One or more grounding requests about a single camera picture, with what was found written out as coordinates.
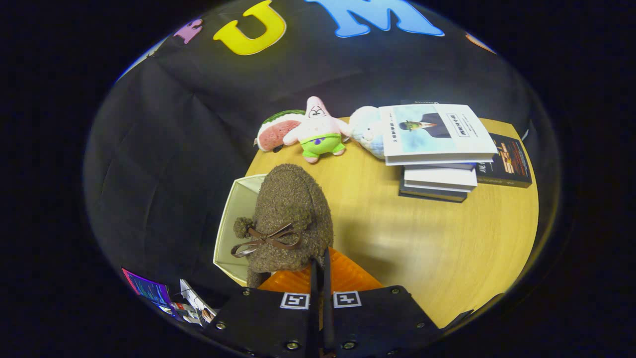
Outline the black book with orange print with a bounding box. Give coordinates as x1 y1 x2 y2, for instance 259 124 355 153
476 133 533 188

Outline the grey fabric storage box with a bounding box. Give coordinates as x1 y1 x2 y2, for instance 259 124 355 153
214 174 269 287

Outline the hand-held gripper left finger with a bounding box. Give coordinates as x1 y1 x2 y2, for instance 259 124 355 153
205 258 319 358

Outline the brown fuzzy shoe with bow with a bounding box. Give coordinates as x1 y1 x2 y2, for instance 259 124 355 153
231 164 334 289

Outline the colourful printed booklet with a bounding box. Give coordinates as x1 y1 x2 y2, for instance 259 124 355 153
122 268 172 311

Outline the white paperback book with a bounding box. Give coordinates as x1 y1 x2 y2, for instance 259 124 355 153
403 166 478 193

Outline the watermelon slice plush toy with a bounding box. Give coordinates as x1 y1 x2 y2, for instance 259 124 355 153
255 110 306 152

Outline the pink starfish plush toy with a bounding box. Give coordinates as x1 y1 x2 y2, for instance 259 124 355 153
283 96 351 164

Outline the dark-covered book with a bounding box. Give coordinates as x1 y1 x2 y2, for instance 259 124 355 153
398 167 468 203

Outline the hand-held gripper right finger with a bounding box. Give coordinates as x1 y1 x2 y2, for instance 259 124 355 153
323 248 442 358

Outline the white book with portrait cover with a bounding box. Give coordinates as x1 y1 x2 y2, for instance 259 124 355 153
379 103 498 166

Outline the pale blue plush toy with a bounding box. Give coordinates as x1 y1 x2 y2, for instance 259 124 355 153
348 106 386 160

